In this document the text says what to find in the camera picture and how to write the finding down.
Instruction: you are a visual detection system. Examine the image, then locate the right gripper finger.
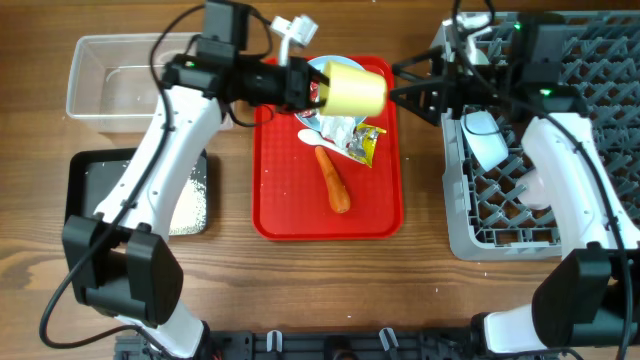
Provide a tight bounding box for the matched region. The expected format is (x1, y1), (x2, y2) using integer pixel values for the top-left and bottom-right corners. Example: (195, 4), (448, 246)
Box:
(390, 80), (445, 126)
(391, 45), (444, 82)

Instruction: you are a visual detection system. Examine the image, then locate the light blue bowl with mushroom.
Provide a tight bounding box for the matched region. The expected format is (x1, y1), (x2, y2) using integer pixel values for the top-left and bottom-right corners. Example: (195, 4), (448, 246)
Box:
(465, 45), (490, 66)

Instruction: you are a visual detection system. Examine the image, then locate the yellow cup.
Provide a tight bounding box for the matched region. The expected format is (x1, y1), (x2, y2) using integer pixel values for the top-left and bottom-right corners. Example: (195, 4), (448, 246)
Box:
(318, 61), (387, 117)

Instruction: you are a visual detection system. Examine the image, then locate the light blue bowl with rice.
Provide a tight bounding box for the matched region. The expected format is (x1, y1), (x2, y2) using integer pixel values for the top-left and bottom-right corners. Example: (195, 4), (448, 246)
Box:
(461, 111), (509, 171)

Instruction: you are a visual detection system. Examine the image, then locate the pink cup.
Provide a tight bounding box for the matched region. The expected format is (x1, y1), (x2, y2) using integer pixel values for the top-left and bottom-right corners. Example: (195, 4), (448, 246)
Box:
(516, 169), (550, 210)

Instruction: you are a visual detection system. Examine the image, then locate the white rice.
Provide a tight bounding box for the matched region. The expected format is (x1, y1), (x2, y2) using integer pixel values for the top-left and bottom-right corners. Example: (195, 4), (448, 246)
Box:
(169, 179), (207, 236)

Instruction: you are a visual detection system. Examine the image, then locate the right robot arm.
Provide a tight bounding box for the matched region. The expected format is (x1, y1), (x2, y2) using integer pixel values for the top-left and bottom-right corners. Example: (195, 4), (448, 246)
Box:
(390, 12), (639, 358)

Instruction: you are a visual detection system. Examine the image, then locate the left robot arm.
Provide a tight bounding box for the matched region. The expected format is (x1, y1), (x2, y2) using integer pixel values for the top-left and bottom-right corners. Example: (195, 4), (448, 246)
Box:
(61, 1), (326, 359)

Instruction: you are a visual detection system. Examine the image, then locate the grey dishwasher rack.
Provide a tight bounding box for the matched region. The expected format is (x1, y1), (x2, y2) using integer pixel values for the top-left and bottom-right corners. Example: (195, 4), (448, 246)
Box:
(441, 10), (639, 261)

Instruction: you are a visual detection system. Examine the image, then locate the black rectangular waste tray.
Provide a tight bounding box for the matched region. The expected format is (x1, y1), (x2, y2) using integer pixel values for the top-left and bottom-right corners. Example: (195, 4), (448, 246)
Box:
(64, 148), (208, 234)

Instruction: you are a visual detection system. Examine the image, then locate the red snack wrapper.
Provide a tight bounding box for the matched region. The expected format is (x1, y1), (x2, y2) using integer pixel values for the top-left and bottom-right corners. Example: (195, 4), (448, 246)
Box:
(309, 82), (321, 108)

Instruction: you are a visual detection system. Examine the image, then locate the light blue plate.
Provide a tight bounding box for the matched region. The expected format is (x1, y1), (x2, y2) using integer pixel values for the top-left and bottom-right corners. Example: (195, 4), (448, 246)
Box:
(295, 55), (363, 132)

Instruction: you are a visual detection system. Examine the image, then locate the crumpled white tissue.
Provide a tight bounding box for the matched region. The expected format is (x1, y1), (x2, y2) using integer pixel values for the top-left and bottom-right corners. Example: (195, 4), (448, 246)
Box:
(319, 116), (356, 150)

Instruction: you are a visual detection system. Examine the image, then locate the white plastic spoon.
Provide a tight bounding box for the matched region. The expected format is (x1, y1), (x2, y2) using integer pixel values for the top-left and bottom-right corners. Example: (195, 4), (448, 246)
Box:
(297, 129), (359, 162)

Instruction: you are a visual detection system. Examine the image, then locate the yellow silver snack wrapper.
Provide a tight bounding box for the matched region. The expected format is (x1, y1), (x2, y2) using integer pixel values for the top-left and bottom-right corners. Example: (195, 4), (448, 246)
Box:
(347, 123), (387, 168)

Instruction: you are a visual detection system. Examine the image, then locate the orange carrot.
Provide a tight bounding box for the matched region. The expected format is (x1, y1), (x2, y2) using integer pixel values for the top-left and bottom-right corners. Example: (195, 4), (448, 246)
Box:
(314, 146), (351, 214)

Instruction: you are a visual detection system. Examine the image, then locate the red serving tray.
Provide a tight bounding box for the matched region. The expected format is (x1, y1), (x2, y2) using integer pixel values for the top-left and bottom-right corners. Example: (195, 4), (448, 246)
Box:
(252, 55), (405, 242)

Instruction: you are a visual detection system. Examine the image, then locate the clear plastic storage bin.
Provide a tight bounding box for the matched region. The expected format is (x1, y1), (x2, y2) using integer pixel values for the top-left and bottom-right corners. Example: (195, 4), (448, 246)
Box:
(65, 32), (234, 134)

